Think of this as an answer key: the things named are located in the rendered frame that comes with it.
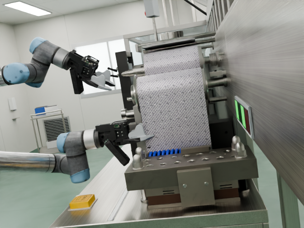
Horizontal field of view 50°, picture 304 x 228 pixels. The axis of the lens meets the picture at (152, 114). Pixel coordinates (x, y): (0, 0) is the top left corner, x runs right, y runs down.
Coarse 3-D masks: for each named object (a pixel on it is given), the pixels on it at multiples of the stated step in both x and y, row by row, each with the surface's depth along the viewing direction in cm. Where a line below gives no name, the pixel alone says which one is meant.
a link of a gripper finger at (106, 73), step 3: (96, 72) 132; (99, 72) 132; (102, 72) 132; (105, 72) 132; (108, 72) 131; (96, 75) 132; (99, 75) 132; (105, 75) 132; (108, 75) 132; (105, 78) 133; (108, 78) 133; (105, 81) 132; (108, 81) 132; (111, 81) 134; (105, 84) 133; (108, 84) 133; (111, 84) 132; (114, 84) 133
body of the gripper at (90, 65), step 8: (72, 56) 127; (80, 56) 128; (88, 56) 130; (64, 64) 127; (72, 64) 130; (80, 64) 126; (88, 64) 125; (96, 64) 129; (80, 72) 127; (88, 72) 128
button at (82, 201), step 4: (76, 196) 117; (80, 196) 116; (84, 196) 116; (88, 196) 115; (92, 196) 115; (72, 200) 114; (76, 200) 113; (80, 200) 112; (84, 200) 112; (88, 200) 111; (92, 200) 114; (72, 204) 111; (76, 204) 111; (80, 204) 111; (84, 204) 111; (88, 204) 111; (72, 208) 112; (76, 208) 111
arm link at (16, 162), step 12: (0, 156) 113; (12, 156) 116; (24, 156) 119; (36, 156) 123; (48, 156) 126; (60, 156) 130; (0, 168) 113; (12, 168) 116; (24, 168) 119; (36, 168) 122; (48, 168) 125; (60, 168) 127
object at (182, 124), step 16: (144, 112) 117; (160, 112) 116; (176, 112) 115; (192, 112) 114; (144, 128) 118; (160, 128) 117; (176, 128) 116; (192, 128) 115; (208, 128) 114; (160, 144) 118; (176, 144) 117; (192, 144) 116; (208, 144) 115
